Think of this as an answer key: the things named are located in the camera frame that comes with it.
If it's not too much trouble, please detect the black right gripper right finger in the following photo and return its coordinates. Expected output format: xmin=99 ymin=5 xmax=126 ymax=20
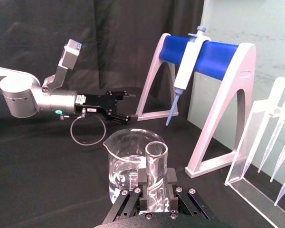
xmin=167 ymin=167 xmax=215 ymax=221

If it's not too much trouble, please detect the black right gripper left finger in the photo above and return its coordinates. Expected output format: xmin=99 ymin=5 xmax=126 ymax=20
xmin=101 ymin=167 xmax=148 ymax=225

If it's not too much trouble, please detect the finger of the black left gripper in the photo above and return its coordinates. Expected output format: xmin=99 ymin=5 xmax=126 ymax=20
xmin=104 ymin=112 xmax=139 ymax=126
xmin=106 ymin=90 xmax=137 ymax=101

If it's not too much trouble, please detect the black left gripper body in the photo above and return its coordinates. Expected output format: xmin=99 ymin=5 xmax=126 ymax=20
xmin=75 ymin=91 xmax=119 ymax=116

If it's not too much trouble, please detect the clear glass test tube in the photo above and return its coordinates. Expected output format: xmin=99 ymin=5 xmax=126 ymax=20
xmin=145 ymin=141 xmax=169 ymax=213

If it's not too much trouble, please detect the clear glass beaker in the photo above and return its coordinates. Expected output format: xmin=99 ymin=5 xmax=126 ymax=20
xmin=103 ymin=128 xmax=167 ymax=205

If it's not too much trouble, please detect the black backdrop curtain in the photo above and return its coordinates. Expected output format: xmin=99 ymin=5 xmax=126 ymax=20
xmin=0 ymin=0 xmax=205 ymax=100

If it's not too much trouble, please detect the clear acrylic rack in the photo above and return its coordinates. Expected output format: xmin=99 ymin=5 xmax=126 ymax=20
xmin=224 ymin=99 xmax=285 ymax=228

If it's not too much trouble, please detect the white and blue pipette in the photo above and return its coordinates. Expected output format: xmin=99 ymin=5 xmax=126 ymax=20
xmin=165 ymin=26 xmax=211 ymax=127

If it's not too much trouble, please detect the black table cloth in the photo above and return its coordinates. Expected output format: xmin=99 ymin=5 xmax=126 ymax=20
xmin=0 ymin=86 xmax=278 ymax=228

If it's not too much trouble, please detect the white stand with blue bar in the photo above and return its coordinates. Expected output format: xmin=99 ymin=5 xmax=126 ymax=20
xmin=135 ymin=33 xmax=257 ymax=179

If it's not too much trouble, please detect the thin dark gripper cable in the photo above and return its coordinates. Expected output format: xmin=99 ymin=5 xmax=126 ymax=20
xmin=69 ymin=113 xmax=107 ymax=146

